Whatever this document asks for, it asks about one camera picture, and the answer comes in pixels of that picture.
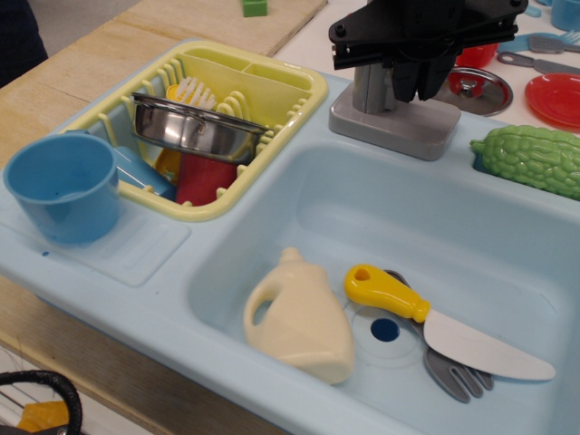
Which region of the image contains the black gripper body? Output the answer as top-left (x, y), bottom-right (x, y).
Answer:
top-left (328, 0), bottom-right (528, 70)

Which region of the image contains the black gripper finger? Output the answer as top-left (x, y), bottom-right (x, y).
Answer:
top-left (417, 47), bottom-right (457, 101)
top-left (391, 60), bottom-right (423, 101)

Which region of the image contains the steel pot lid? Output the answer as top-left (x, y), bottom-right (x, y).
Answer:
top-left (434, 67), bottom-right (513, 117)

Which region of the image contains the grey toy faucet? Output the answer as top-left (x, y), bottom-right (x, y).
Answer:
top-left (329, 63), bottom-right (461, 161)

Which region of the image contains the grey plastic spatula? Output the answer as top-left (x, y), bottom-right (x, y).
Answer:
top-left (528, 33), bottom-right (579, 53)

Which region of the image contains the red plastic plate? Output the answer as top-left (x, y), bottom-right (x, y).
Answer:
top-left (525, 73), bottom-right (579, 133)

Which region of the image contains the green toy block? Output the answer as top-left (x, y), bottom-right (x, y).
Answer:
top-left (241, 0), bottom-right (268, 17)

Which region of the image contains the blue plastic cup far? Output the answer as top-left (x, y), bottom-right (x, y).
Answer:
top-left (550, 0), bottom-right (580, 31)

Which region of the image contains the blue plastic cup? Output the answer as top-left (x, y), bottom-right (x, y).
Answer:
top-left (550, 0), bottom-right (580, 31)
top-left (3, 132), bottom-right (120, 245)

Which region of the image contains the green toy bitter gourd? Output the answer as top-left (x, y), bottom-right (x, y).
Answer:
top-left (469, 125), bottom-right (579, 200)

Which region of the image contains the white bristle dish brush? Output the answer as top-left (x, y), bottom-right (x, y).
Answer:
top-left (166, 76), bottom-right (217, 110)

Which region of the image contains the yellow dish drying rack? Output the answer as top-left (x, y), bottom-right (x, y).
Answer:
top-left (56, 40), bottom-right (328, 222)

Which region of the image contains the light blue toy sink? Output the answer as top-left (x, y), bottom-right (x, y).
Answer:
top-left (0, 37), bottom-right (580, 435)

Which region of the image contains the red plastic cup in rack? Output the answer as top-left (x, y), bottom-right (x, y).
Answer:
top-left (176, 154), bottom-right (237, 206)

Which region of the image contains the stainless steel pan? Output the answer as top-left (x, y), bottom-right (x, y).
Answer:
top-left (131, 92), bottom-right (266, 164)

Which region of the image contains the orange item in rack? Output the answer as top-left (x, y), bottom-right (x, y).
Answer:
top-left (154, 149), bottom-right (181, 186)

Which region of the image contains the cream toy detergent bottle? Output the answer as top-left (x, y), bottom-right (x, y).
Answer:
top-left (243, 247), bottom-right (355, 385)

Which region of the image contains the wooden board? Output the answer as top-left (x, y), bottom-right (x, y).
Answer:
top-left (102, 0), bottom-right (328, 58)

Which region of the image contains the blue plastic item in rack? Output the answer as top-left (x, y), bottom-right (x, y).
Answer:
top-left (113, 147), bottom-right (176, 200)

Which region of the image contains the grey plastic fork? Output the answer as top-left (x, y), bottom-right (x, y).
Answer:
top-left (383, 269), bottom-right (495, 403)

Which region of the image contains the yellow cloth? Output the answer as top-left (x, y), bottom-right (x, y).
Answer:
top-left (16, 401), bottom-right (69, 433)

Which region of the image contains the yellow handled toy knife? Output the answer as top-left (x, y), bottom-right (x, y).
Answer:
top-left (343, 264), bottom-right (556, 382)

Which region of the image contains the black cable loop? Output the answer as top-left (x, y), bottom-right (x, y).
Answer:
top-left (0, 370), bottom-right (84, 435)

